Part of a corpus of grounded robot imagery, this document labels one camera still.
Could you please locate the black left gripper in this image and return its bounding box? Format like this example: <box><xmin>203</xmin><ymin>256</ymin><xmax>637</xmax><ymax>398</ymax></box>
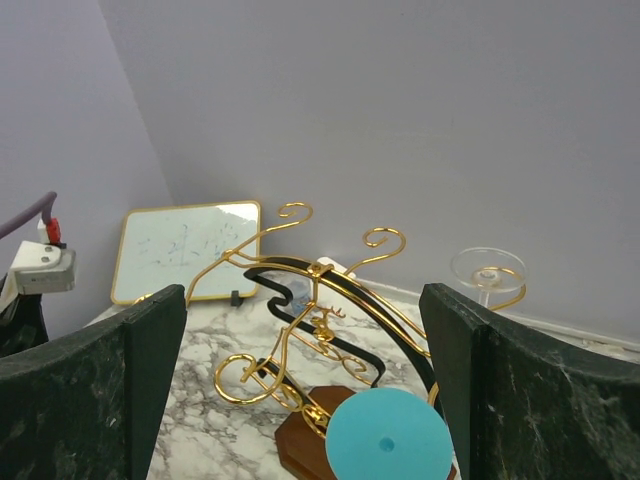
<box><xmin>1</xmin><ymin>294</ymin><xmax>49</xmax><ymax>357</ymax></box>

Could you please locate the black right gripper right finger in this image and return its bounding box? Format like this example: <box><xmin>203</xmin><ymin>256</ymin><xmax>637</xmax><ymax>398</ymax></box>
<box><xmin>419</xmin><ymin>283</ymin><xmax>639</xmax><ymax>479</ymax></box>

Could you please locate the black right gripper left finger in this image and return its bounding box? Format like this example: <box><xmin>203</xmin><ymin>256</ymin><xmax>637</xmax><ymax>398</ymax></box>
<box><xmin>1</xmin><ymin>285</ymin><xmax>187</xmax><ymax>479</ymax></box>

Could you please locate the clear wine glass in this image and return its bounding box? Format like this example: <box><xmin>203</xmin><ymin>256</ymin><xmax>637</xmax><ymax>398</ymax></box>
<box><xmin>450</xmin><ymin>247</ymin><xmax>528</xmax><ymax>311</ymax></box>

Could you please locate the blue plastic wine glass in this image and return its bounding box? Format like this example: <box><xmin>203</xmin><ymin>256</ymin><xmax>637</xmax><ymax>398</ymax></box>
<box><xmin>325</xmin><ymin>388</ymin><xmax>454</xmax><ymax>480</ymax></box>

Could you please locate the small whiteboard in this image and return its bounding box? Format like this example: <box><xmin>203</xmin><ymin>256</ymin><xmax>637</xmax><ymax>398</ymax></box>
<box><xmin>111</xmin><ymin>200</ymin><xmax>261</xmax><ymax>305</ymax></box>

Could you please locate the white whiteboard eraser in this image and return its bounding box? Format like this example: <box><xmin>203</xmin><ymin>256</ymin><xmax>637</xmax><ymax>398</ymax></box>
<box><xmin>317</xmin><ymin>256</ymin><xmax>356</xmax><ymax>279</ymax></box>

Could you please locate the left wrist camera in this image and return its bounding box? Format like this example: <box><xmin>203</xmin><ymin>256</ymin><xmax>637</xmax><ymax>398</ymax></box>
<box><xmin>1</xmin><ymin>241</ymin><xmax>76</xmax><ymax>311</ymax></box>

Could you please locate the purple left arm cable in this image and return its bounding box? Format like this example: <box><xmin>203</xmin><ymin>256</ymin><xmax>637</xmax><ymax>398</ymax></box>
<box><xmin>0</xmin><ymin>191</ymin><xmax>59</xmax><ymax>241</ymax></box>

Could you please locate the gold wire wine glass rack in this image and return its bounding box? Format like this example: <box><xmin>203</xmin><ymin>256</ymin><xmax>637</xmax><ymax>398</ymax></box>
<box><xmin>186</xmin><ymin>202</ymin><xmax>442</xmax><ymax>479</ymax></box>

